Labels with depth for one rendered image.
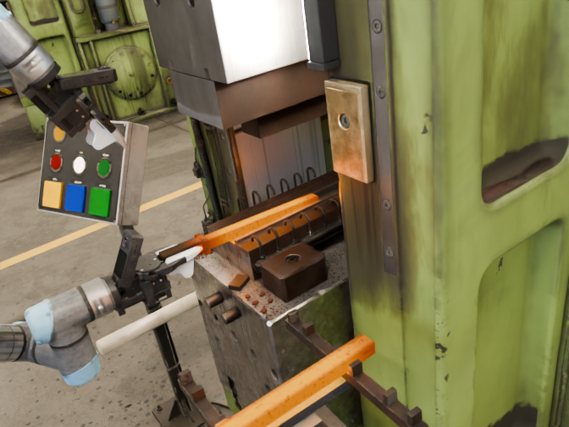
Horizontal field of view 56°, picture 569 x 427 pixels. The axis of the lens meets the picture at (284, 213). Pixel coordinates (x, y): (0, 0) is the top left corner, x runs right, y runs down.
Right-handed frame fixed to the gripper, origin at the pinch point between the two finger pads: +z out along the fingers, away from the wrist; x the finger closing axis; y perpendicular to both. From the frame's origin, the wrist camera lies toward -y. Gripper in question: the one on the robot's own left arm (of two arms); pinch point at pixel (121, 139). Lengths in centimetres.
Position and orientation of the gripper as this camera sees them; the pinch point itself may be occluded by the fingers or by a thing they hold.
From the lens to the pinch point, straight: 119.9
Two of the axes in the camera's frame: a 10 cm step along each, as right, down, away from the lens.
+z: 5.0, 6.1, 6.2
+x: 5.7, 3.0, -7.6
